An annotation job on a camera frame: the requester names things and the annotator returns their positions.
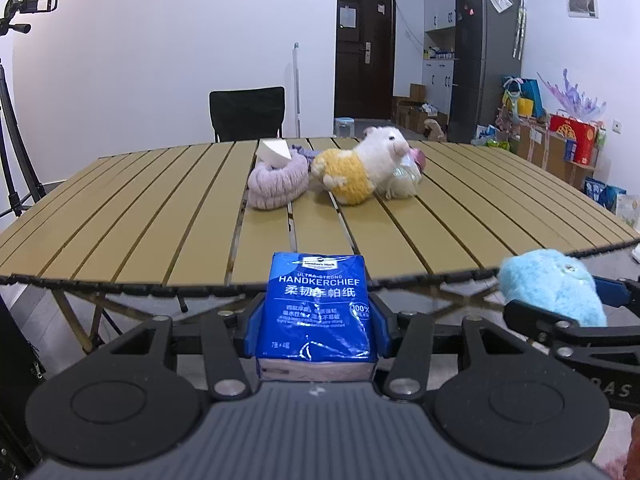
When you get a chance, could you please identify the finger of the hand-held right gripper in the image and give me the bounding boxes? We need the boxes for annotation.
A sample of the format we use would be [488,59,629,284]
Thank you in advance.
[592,274,640,319]
[502,299,640,356]

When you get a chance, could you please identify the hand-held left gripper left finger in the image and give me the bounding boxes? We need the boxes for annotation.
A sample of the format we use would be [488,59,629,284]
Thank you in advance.
[107,292,266,403]

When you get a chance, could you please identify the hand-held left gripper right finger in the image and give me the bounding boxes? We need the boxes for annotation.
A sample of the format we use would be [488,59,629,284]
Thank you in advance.
[369,294,518,402]

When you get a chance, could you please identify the blue plush toy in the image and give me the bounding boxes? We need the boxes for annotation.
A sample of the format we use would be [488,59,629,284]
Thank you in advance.
[498,248,608,328]

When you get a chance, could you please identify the blue tissue pack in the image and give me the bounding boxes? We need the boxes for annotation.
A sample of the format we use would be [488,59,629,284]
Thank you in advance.
[255,252,378,383]

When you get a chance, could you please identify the purple fuzzy headband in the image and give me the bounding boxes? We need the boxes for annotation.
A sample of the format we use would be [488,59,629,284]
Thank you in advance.
[247,151,310,211]

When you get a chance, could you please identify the clear plastic bag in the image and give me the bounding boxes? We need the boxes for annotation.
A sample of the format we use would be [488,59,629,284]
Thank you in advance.
[377,152,423,200]

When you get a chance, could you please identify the white and yellow plush toy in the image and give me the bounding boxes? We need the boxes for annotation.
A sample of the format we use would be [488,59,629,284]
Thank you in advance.
[311,126,411,206]

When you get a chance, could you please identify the blue printed bag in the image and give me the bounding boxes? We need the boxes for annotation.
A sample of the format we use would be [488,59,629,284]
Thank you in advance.
[584,177,626,211]

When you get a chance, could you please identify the tan slatted folding table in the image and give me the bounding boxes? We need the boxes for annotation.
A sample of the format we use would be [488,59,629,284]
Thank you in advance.
[0,136,640,356]

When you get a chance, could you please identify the large cardboard box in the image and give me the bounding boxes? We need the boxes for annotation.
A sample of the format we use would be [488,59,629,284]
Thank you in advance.
[515,117,601,191]

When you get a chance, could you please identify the white wedge-shaped box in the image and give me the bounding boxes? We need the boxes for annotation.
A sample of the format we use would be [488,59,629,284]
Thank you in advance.
[256,139,292,167]

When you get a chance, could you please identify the green bag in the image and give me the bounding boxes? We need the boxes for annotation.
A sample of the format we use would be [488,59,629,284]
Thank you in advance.
[475,125,511,153]

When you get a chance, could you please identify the black folding chair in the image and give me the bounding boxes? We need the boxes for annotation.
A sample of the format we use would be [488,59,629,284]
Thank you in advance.
[209,86,286,143]

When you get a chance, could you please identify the open cardboard box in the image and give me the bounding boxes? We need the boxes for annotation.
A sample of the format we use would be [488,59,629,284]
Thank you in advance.
[392,97,426,131]

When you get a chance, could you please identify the blue gift bag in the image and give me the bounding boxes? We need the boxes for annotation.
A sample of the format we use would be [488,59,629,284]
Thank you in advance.
[502,77,543,118]

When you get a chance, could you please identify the black suitcase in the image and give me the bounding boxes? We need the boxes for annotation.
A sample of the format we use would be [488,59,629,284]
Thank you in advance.
[0,295,46,466]

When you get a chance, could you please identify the white mop pole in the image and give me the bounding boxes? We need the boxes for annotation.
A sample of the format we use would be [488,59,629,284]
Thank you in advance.
[291,44,302,138]

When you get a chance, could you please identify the white floor cabinet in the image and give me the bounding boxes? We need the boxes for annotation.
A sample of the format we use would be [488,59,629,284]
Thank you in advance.
[422,59,458,116]

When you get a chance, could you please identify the grey refrigerator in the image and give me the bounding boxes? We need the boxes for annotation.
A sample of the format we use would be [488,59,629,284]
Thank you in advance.
[447,0,526,143]

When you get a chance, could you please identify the dark brown door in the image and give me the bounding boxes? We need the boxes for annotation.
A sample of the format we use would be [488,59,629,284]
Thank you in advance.
[336,0,397,120]

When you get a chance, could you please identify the black tripod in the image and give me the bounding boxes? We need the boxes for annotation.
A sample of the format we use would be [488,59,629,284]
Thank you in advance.
[0,20,48,218]

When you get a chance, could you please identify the purple wall decoration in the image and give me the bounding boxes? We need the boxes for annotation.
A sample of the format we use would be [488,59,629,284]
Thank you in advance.
[537,67,606,121]

